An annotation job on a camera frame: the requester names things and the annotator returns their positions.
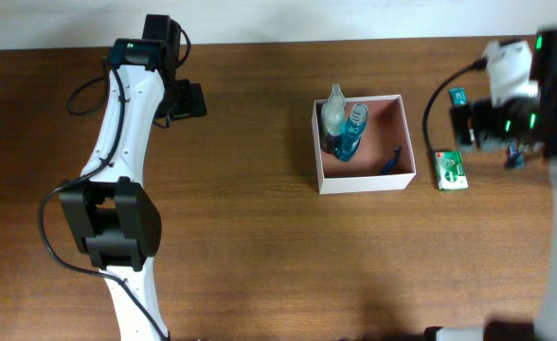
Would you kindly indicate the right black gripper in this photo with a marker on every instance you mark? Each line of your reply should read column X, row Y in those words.
column 461, row 123

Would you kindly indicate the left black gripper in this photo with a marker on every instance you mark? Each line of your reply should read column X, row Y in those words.
column 191, row 99

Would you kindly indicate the blue disposable razor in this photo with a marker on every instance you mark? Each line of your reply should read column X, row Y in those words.
column 387, row 168

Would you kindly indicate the teal mouthwash bottle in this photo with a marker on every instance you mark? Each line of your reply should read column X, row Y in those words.
column 354, row 128

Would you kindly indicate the foam soap pump bottle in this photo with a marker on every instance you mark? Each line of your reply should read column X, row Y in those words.
column 332, row 119

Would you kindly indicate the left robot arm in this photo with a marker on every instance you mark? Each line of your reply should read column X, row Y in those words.
column 111, row 217

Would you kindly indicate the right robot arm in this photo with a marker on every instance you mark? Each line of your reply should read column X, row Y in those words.
column 544, row 326

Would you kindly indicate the red green toothpaste tube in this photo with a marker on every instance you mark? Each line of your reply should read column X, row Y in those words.
column 458, row 96

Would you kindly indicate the green Dettol soap box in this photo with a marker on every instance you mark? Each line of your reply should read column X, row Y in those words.
column 450, row 172

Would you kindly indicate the blue white toothbrush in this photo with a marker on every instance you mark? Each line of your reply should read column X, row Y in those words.
column 515, row 159

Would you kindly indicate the pink cardboard box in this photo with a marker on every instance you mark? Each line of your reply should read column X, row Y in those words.
column 386, row 130

